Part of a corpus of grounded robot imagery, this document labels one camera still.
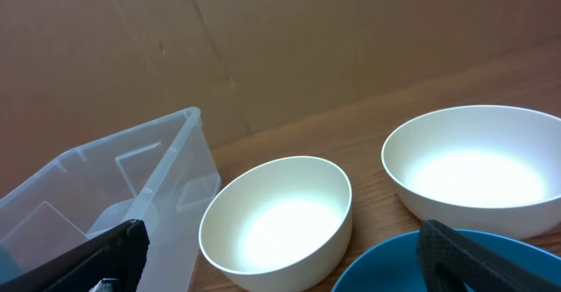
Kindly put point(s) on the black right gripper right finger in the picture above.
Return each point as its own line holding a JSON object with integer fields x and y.
{"x": 451, "y": 262}

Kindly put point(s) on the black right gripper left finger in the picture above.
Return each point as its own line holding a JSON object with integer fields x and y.
{"x": 116, "y": 259}

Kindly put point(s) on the blue bowl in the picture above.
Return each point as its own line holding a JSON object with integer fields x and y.
{"x": 392, "y": 265}

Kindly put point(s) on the clear plastic storage bin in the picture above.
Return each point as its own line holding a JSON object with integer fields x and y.
{"x": 161, "y": 172}

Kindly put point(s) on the large cream bowl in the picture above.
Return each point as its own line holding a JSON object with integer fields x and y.
{"x": 492, "y": 168}

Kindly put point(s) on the small cream bowl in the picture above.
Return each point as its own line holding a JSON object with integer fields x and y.
{"x": 281, "y": 226}

